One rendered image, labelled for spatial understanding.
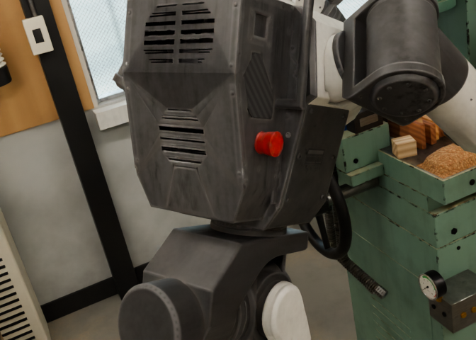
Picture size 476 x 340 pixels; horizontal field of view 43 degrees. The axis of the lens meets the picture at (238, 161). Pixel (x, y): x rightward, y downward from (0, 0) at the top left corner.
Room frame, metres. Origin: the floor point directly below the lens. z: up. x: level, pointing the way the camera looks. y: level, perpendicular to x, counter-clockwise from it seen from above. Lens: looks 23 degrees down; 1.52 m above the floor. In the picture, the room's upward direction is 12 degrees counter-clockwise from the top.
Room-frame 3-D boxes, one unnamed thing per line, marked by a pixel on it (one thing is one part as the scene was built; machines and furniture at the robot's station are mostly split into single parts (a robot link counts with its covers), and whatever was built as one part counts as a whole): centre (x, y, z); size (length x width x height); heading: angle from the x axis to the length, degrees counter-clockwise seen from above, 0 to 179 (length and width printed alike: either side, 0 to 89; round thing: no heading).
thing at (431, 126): (1.39, -0.43, 0.93); 0.21 x 0.02 x 0.05; 19
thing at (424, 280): (1.08, -0.37, 0.65); 0.06 x 0.04 x 0.08; 19
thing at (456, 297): (1.10, -0.44, 0.58); 0.12 x 0.08 x 0.08; 109
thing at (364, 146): (1.38, -0.29, 0.91); 0.15 x 0.14 x 0.09; 19
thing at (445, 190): (1.40, -0.37, 0.87); 0.61 x 0.30 x 0.06; 19
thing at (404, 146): (1.27, -0.39, 0.92); 0.05 x 0.04 x 0.04; 91
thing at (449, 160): (1.18, -0.47, 0.92); 0.14 x 0.09 x 0.04; 109
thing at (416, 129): (1.37, -0.40, 0.93); 0.22 x 0.01 x 0.06; 19
